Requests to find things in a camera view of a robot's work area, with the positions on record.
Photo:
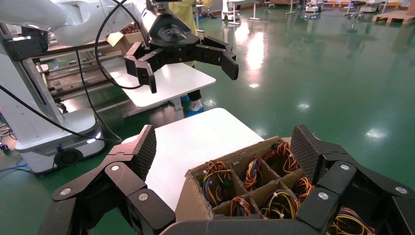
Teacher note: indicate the cardboard box with dividers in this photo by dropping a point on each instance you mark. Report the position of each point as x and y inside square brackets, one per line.
[191, 201]

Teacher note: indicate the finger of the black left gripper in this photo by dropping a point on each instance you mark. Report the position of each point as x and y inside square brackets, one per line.
[223, 58]
[142, 68]

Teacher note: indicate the open cardboard box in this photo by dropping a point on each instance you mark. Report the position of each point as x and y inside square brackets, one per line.
[133, 38]

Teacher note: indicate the white metal stand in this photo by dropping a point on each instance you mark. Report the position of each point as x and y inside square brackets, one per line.
[255, 9]

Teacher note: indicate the metal storage rack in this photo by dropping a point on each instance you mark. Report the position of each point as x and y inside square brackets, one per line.
[74, 87]

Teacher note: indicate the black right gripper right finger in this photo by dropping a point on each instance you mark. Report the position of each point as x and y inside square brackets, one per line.
[337, 175]

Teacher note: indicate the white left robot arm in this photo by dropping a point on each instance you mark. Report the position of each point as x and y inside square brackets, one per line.
[64, 19]

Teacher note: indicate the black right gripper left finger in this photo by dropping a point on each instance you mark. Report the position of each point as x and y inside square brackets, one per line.
[97, 181]

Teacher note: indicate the wooden pallet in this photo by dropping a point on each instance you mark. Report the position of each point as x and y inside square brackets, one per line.
[394, 16]

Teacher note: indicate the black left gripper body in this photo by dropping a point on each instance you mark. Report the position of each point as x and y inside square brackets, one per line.
[170, 32]

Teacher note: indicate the small white table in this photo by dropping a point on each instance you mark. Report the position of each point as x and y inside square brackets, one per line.
[175, 84]

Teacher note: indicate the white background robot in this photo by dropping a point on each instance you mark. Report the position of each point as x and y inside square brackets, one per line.
[230, 13]

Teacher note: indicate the grey background machine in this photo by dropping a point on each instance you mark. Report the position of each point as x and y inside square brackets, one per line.
[369, 6]
[313, 6]

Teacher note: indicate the white wheeled robot body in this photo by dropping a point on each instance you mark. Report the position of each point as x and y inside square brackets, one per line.
[29, 107]

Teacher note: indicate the person in yellow coat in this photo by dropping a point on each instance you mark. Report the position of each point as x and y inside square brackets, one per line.
[186, 13]

